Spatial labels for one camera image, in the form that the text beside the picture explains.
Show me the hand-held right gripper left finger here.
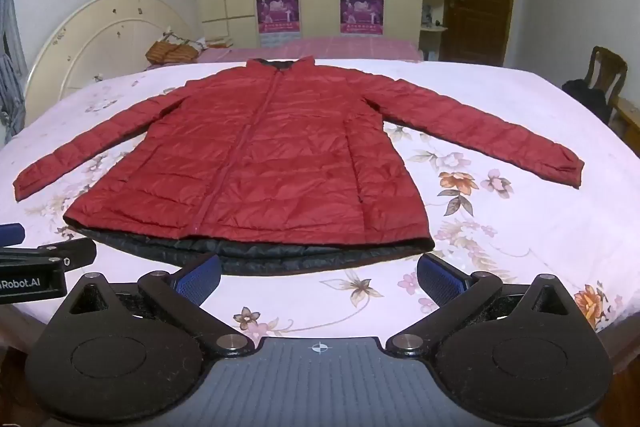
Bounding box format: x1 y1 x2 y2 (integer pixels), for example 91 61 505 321
65 254 251 356

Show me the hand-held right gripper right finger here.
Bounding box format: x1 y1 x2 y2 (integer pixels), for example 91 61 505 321
385 252 577 356

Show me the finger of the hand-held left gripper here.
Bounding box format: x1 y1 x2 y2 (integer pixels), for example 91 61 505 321
0 221 25 249

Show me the red down jacket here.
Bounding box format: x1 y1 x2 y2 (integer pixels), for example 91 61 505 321
13 58 586 278

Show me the floral pink bed sheet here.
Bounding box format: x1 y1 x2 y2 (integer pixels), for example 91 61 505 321
0 57 640 348

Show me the grey curtain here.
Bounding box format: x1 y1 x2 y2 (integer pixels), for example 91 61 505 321
0 0 29 144

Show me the cream round headboard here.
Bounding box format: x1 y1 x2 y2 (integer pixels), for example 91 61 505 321
24 0 202 114

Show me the black bag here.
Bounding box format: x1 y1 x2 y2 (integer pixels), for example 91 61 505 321
561 79 614 126

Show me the wooden side table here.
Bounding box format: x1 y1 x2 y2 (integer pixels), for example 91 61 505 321
612 97 640 144

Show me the pink striped blanket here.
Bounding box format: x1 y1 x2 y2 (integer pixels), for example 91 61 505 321
146 35 422 70

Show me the wooden chair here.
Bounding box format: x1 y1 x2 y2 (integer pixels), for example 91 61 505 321
582 46 629 108

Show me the purple wall poster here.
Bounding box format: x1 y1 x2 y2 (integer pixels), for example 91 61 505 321
340 0 385 35
255 0 301 34

